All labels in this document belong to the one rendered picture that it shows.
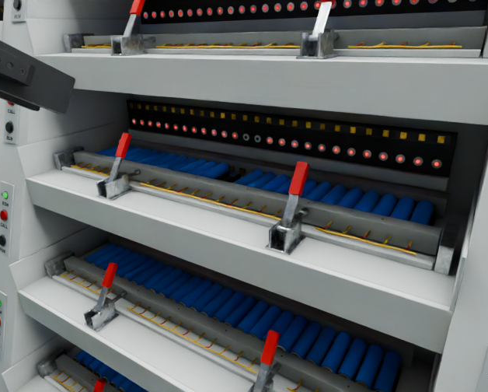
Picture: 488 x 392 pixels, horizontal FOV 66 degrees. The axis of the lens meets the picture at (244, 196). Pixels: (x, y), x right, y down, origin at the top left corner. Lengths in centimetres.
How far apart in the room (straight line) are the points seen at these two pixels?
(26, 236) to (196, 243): 36
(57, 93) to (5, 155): 43
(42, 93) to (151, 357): 36
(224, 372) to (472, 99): 39
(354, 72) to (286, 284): 21
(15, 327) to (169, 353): 32
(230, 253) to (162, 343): 20
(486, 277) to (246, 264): 21
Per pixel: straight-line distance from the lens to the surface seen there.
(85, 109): 74
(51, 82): 32
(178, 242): 46
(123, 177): 55
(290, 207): 39
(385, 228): 41
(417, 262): 39
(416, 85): 35
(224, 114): 60
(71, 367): 80
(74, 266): 72
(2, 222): 75
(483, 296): 35
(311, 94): 38
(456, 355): 36
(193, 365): 53
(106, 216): 55
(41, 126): 70
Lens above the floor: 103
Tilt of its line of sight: 8 degrees down
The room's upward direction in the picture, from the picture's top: 9 degrees clockwise
